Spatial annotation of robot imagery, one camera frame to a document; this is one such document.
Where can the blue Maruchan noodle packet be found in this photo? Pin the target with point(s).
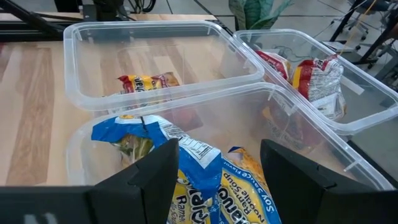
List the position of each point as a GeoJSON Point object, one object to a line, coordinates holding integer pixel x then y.
{"type": "Point", "coordinates": [186, 205]}
{"type": "Point", "coordinates": [245, 193]}
{"type": "Point", "coordinates": [192, 161]}

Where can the office chair base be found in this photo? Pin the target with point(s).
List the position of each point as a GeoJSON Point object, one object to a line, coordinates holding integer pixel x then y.
{"type": "Point", "coordinates": [357, 29]}

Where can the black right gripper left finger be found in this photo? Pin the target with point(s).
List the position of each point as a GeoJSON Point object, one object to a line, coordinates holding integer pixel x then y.
{"type": "Point", "coordinates": [149, 193]}

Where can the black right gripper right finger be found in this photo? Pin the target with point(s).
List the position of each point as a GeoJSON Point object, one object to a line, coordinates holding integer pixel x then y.
{"type": "Point", "coordinates": [295, 193]}

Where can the yellow Maruchan noodle packet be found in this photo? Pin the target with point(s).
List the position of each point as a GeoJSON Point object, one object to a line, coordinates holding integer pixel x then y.
{"type": "Point", "coordinates": [143, 83]}

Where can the red Maruchan noodle packet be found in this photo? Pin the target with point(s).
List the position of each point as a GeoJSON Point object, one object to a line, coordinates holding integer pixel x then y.
{"type": "Point", "coordinates": [275, 63]}
{"type": "Point", "coordinates": [320, 81]}

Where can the black metal stand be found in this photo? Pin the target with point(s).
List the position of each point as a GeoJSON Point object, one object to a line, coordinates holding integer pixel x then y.
{"type": "Point", "coordinates": [377, 42]}

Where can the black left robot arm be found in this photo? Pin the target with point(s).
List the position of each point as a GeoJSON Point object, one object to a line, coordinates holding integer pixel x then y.
{"type": "Point", "coordinates": [105, 9]}

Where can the green artificial potted plant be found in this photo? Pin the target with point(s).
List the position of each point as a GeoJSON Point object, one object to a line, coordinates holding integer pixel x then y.
{"type": "Point", "coordinates": [255, 12]}

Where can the clear plastic bin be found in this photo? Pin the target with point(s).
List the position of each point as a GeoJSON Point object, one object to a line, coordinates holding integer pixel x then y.
{"type": "Point", "coordinates": [186, 56]}
{"type": "Point", "coordinates": [236, 118]}
{"type": "Point", "coordinates": [373, 93]}

